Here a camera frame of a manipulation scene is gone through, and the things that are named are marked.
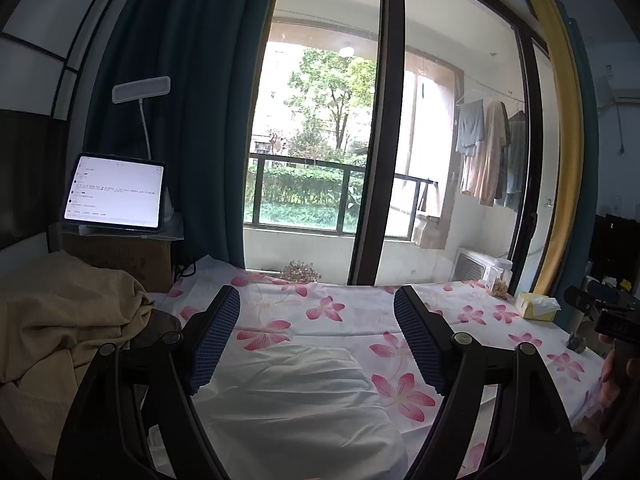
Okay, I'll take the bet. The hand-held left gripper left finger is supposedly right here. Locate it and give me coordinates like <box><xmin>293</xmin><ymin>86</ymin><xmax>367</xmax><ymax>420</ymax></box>
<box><xmin>52</xmin><ymin>285</ymin><xmax>241</xmax><ymax>480</ymax></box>

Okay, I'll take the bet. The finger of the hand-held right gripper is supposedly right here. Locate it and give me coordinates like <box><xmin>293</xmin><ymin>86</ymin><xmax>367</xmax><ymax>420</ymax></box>
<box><xmin>564</xmin><ymin>285</ymin><xmax>598</xmax><ymax>313</ymax></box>

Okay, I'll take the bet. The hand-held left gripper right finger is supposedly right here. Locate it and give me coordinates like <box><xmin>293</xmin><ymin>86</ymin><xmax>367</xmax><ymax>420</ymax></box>
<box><xmin>394</xmin><ymin>285</ymin><xmax>583</xmax><ymax>480</ymax></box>

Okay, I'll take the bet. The white garment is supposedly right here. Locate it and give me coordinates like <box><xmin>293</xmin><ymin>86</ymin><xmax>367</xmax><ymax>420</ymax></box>
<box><xmin>192</xmin><ymin>345</ymin><xmax>408</xmax><ymax>480</ymax></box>

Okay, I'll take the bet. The person's right hand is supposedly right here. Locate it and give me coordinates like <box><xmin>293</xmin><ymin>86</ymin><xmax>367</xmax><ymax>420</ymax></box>
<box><xmin>600</xmin><ymin>335</ymin><xmax>621</xmax><ymax>408</ymax></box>

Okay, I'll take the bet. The yellow tissue box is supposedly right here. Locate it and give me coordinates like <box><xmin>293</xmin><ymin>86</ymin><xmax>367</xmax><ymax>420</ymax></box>
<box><xmin>515</xmin><ymin>291</ymin><xmax>562</xmax><ymax>321</ymax></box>

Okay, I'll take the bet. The pink floral bed sheet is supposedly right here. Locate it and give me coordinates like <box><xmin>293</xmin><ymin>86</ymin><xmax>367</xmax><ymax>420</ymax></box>
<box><xmin>150</xmin><ymin>255</ymin><xmax>608</xmax><ymax>480</ymax></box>

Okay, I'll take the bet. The black monitor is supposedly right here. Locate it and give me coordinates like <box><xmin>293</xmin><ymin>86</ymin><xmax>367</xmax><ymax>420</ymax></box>
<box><xmin>590</xmin><ymin>214</ymin><xmax>640</xmax><ymax>281</ymax></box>

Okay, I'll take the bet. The clear snack jar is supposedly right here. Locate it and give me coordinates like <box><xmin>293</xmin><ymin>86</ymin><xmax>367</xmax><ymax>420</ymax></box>
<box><xmin>485</xmin><ymin>258</ymin><xmax>514</xmax><ymax>297</ymax></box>

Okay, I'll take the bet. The white air conditioner unit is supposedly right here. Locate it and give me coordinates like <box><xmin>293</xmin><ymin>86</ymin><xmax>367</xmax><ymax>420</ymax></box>
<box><xmin>452</xmin><ymin>247</ymin><xmax>501</xmax><ymax>282</ymax></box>

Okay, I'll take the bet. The dried potted plant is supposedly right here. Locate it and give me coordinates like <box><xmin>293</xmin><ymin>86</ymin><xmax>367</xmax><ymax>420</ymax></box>
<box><xmin>279</xmin><ymin>260</ymin><xmax>322</xmax><ymax>285</ymax></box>

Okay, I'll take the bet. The brown cardboard box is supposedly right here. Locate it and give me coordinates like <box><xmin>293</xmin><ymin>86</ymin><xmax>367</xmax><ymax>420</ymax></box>
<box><xmin>60</xmin><ymin>232</ymin><xmax>173</xmax><ymax>293</ymax></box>

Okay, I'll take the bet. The teal curtain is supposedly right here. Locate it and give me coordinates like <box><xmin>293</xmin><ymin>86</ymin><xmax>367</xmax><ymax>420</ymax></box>
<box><xmin>82</xmin><ymin>0</ymin><xmax>286</xmax><ymax>271</ymax></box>
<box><xmin>550</xmin><ymin>0</ymin><xmax>602</xmax><ymax>311</ymax></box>

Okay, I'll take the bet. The beige blanket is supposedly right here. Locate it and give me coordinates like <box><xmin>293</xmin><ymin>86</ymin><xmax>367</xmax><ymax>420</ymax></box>
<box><xmin>0</xmin><ymin>250</ymin><xmax>157</xmax><ymax>466</ymax></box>

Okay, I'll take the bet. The dark blue-grey hanging garment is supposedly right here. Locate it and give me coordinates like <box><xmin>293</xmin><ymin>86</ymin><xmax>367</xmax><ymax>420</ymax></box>
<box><xmin>497</xmin><ymin>110</ymin><xmax>528</xmax><ymax>211</ymax></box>

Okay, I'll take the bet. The yellow curtain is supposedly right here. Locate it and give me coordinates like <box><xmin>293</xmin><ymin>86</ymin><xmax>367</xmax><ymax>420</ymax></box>
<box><xmin>517</xmin><ymin>0</ymin><xmax>586</xmax><ymax>295</ymax></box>

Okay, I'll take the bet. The beige hanging garment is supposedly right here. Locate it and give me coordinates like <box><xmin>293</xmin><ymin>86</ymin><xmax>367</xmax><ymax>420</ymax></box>
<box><xmin>461</xmin><ymin>100</ymin><xmax>512</xmax><ymax>207</ymax></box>

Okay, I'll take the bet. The tablet with lit screen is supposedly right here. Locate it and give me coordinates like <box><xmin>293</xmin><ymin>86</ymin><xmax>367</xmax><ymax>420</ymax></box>
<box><xmin>59</xmin><ymin>152</ymin><xmax>167</xmax><ymax>233</ymax></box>

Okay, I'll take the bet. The grey-blue hanging shirt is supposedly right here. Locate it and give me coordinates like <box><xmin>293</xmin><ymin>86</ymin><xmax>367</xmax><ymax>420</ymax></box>
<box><xmin>455</xmin><ymin>100</ymin><xmax>487</xmax><ymax>158</ymax></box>

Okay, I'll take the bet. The white desk lamp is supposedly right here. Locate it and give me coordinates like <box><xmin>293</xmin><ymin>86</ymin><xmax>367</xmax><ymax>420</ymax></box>
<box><xmin>111</xmin><ymin>76</ymin><xmax>172</xmax><ymax>161</ymax></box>

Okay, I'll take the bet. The white wall air conditioner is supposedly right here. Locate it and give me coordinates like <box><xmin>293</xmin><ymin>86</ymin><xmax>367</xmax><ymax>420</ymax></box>
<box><xmin>597</xmin><ymin>62</ymin><xmax>640</xmax><ymax>111</ymax></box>

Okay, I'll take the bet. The dark sliding door frame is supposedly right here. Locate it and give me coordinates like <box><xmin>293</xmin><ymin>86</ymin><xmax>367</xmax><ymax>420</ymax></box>
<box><xmin>347</xmin><ymin>0</ymin><xmax>407</xmax><ymax>286</ymax></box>

